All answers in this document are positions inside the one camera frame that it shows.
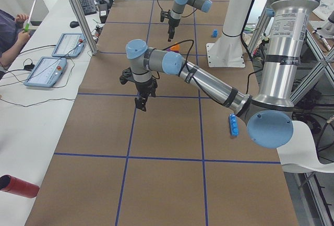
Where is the black power adapter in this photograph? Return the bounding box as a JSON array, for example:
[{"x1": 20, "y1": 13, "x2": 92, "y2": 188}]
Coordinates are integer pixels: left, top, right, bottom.
[{"x1": 23, "y1": 64, "x2": 35, "y2": 71}]

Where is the red cardboard tube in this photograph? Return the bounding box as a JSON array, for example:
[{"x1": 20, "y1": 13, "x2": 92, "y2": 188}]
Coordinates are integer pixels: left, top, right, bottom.
[{"x1": 1, "y1": 175, "x2": 40, "y2": 198}]

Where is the aluminium frame rack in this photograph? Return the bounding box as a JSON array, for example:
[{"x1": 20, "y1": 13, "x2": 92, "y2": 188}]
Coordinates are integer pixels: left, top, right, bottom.
[{"x1": 250, "y1": 9, "x2": 334, "y2": 226}]

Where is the teach pendant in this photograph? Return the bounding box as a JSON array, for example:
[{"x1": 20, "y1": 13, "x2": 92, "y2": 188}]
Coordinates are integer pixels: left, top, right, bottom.
[
  {"x1": 52, "y1": 33, "x2": 85, "y2": 57},
  {"x1": 23, "y1": 57, "x2": 67, "y2": 88}
]

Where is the near teach pendant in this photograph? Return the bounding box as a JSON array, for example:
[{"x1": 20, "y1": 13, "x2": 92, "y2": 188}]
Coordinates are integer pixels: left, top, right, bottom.
[{"x1": 23, "y1": 57, "x2": 67, "y2": 88}]

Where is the person's forearm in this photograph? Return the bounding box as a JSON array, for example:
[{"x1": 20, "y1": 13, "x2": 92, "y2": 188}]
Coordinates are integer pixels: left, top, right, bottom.
[{"x1": 1, "y1": 40, "x2": 24, "y2": 68}]

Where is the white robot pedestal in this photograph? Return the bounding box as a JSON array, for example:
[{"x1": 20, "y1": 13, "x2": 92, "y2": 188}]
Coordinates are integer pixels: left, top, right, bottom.
[{"x1": 206, "y1": 0, "x2": 252, "y2": 68}]

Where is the aluminium frame post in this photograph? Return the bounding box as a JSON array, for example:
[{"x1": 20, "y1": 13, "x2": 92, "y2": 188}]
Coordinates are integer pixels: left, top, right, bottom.
[{"x1": 69, "y1": 0, "x2": 98, "y2": 55}]

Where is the far teach pendant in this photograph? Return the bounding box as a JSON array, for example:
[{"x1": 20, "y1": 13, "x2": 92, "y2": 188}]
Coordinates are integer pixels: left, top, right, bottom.
[{"x1": 52, "y1": 33, "x2": 85, "y2": 57}]

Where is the orange trapezoid block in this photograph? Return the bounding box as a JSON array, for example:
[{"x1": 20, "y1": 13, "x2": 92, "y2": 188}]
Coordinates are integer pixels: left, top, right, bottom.
[{"x1": 170, "y1": 44, "x2": 180, "y2": 53}]

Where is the small blue block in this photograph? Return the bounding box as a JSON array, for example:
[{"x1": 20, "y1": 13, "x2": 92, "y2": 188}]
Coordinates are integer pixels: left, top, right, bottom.
[{"x1": 211, "y1": 29, "x2": 218, "y2": 38}]

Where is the long blue brick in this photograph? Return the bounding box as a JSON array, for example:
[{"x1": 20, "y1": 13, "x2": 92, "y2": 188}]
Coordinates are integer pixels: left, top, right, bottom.
[{"x1": 229, "y1": 113, "x2": 239, "y2": 137}]

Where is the black keyboard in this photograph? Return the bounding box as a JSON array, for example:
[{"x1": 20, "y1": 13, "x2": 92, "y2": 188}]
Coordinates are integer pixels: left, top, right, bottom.
[{"x1": 79, "y1": 0, "x2": 97, "y2": 16}]

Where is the person's hand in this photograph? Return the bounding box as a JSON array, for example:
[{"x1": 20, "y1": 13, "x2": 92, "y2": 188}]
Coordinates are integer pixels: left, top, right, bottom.
[{"x1": 15, "y1": 13, "x2": 30, "y2": 45}]

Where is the black computer mouse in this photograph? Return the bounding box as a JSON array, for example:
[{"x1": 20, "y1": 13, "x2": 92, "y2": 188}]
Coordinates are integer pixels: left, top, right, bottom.
[{"x1": 69, "y1": 21, "x2": 79, "y2": 28}]

